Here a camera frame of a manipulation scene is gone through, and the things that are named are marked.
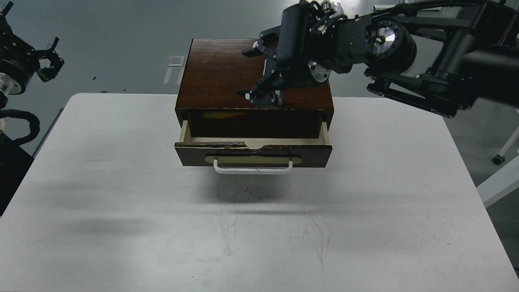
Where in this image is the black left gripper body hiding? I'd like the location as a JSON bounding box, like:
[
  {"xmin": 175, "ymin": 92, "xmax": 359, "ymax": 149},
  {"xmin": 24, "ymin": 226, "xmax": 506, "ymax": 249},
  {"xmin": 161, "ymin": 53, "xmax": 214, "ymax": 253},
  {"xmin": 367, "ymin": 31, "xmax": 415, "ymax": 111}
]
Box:
[{"xmin": 0, "ymin": 34, "xmax": 40, "ymax": 95}]

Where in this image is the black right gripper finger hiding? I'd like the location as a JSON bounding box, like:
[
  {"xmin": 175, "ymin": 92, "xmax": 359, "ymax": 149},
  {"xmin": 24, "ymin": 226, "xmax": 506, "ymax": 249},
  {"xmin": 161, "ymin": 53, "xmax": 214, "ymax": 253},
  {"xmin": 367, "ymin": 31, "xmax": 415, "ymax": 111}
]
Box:
[
  {"xmin": 242, "ymin": 25, "xmax": 281, "ymax": 61},
  {"xmin": 236, "ymin": 69, "xmax": 284, "ymax": 107}
]

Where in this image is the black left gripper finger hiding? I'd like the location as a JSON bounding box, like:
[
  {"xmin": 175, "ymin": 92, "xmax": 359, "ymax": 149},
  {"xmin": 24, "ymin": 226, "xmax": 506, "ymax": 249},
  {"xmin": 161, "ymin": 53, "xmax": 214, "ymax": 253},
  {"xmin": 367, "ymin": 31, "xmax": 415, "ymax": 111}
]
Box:
[
  {"xmin": 34, "ymin": 37, "xmax": 64, "ymax": 82},
  {"xmin": 0, "ymin": 1, "xmax": 14, "ymax": 38}
]

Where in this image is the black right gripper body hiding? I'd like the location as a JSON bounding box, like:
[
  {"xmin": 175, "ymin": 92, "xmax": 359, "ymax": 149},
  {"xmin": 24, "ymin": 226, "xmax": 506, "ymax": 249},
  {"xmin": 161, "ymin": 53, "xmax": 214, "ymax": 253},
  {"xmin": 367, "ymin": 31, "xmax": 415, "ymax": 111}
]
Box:
[{"xmin": 276, "ymin": 3, "xmax": 330, "ymax": 88}]

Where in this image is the wooden drawer with white handle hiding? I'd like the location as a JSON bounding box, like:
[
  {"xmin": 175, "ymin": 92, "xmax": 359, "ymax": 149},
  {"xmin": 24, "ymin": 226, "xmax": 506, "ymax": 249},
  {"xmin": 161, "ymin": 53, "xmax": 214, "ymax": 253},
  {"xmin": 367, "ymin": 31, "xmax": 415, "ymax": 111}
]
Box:
[{"xmin": 174, "ymin": 121, "xmax": 332, "ymax": 174}]

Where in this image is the yellow toy corn cob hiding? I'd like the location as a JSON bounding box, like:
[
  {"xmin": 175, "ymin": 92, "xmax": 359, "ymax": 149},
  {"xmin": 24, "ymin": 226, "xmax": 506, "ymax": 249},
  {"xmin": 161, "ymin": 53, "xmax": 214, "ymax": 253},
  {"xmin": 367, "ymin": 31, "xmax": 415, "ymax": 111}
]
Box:
[{"xmin": 201, "ymin": 112, "xmax": 248, "ymax": 119}]

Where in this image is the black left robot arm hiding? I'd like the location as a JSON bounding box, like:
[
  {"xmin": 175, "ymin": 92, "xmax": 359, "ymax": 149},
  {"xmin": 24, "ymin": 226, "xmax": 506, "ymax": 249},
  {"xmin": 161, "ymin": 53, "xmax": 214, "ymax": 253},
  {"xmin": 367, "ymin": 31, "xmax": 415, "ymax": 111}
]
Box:
[{"xmin": 0, "ymin": 0, "xmax": 64, "ymax": 214}]

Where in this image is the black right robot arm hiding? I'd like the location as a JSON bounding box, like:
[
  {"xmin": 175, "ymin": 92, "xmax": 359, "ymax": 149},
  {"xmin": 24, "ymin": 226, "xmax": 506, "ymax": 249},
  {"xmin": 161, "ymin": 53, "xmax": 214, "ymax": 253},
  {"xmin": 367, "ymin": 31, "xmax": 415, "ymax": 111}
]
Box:
[{"xmin": 237, "ymin": 0, "xmax": 519, "ymax": 118}]

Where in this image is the dark wooden cabinet box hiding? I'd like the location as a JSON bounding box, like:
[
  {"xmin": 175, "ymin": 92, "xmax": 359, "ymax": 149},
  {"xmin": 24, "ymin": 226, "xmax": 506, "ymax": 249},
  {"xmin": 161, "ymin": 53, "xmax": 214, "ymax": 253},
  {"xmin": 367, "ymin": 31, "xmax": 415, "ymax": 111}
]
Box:
[{"xmin": 175, "ymin": 39, "xmax": 334, "ymax": 138}]

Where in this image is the white office chair base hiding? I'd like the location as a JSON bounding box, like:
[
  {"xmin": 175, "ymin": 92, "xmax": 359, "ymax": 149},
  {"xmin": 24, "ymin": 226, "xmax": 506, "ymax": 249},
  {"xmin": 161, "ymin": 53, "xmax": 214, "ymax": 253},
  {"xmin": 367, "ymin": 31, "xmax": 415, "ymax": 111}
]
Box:
[{"xmin": 492, "ymin": 126, "xmax": 519, "ymax": 165}]

